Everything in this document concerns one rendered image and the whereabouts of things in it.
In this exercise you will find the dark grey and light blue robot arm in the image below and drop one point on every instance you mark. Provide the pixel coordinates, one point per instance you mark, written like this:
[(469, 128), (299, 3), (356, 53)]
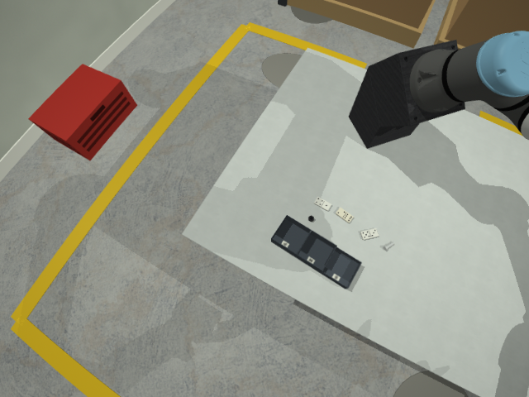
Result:
[(494, 71)]

